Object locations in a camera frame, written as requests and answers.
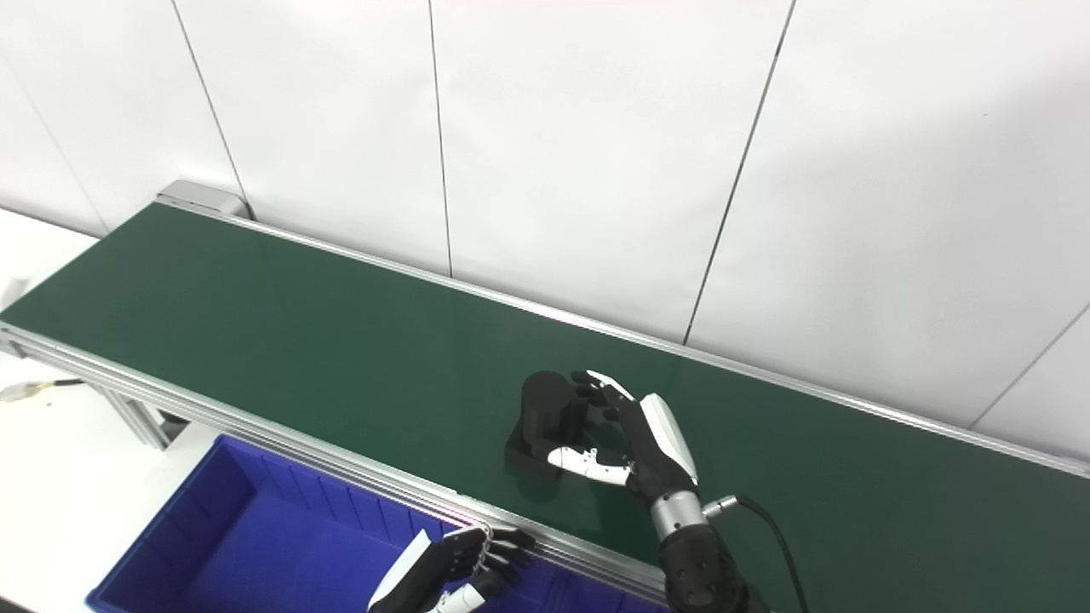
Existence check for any silver conveyor end housing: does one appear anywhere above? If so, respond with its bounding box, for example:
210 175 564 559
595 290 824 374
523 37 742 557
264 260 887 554
156 180 250 221

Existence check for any thin cable with pale connector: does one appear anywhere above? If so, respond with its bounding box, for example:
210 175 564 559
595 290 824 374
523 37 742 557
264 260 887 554
0 377 86 403

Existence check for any green conveyor belt aluminium frame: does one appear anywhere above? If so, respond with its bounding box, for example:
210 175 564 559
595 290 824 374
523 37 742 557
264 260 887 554
0 180 1090 613

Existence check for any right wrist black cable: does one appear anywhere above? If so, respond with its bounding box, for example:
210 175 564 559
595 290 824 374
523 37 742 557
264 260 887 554
703 494 810 613

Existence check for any blue plastic bin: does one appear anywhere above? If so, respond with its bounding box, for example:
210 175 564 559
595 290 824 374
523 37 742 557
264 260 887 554
85 434 674 613

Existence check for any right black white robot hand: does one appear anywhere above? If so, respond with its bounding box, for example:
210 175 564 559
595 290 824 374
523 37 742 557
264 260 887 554
545 370 701 505

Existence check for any black cylinder-on-block part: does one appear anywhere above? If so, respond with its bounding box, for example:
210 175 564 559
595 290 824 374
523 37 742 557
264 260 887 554
504 371 597 479

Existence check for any aluminium conveyor support leg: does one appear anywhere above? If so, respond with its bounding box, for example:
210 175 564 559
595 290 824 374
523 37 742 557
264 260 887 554
100 387 192 450

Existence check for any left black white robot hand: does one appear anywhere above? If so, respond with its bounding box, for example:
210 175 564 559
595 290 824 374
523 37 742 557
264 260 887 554
368 525 537 613

